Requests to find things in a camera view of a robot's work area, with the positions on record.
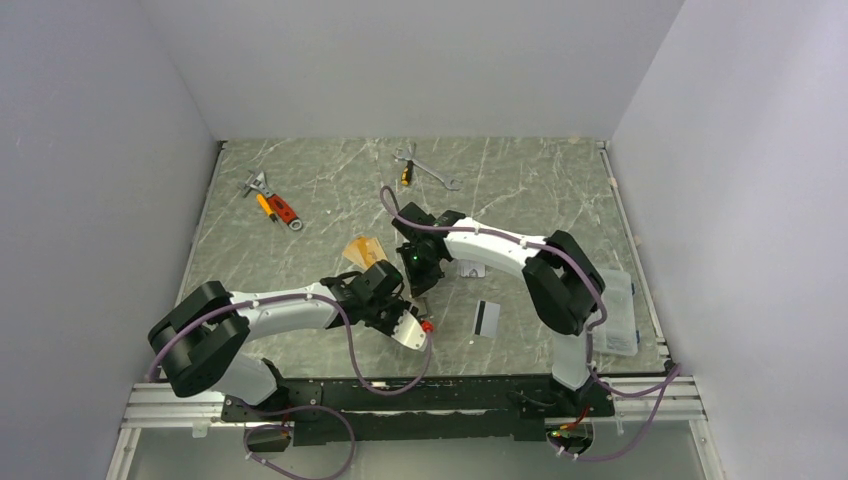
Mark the gold credit card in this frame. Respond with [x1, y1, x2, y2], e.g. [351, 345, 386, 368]
[342, 236, 387, 270]

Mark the single silver credit card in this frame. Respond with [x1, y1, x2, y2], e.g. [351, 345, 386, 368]
[472, 300, 501, 338]

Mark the grey card holder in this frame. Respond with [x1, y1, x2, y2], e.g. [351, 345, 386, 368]
[411, 297, 432, 321]

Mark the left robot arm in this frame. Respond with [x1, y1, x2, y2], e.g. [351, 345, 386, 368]
[147, 260, 428, 420]

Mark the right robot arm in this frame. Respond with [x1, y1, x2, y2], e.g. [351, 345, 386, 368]
[392, 202, 605, 415]

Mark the silver open-end wrench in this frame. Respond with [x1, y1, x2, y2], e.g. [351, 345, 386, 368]
[393, 148, 463, 191]

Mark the yellow black screwdriver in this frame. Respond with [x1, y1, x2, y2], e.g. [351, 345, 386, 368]
[400, 160, 415, 186]

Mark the orange utility knife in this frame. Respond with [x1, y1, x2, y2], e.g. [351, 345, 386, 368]
[256, 193, 279, 224]

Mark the red adjustable wrench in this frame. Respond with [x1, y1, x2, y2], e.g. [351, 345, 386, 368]
[240, 170, 304, 231]

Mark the clear plastic screw box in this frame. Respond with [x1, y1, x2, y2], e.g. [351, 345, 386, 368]
[593, 269, 639, 357]

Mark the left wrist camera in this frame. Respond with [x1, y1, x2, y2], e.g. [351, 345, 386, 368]
[390, 310, 428, 351]

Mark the black base frame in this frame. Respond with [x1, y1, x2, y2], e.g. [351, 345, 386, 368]
[221, 374, 615, 446]

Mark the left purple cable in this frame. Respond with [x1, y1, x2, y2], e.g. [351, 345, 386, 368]
[146, 294, 436, 480]

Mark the aluminium rail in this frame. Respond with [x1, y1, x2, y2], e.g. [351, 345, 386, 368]
[121, 374, 707, 429]

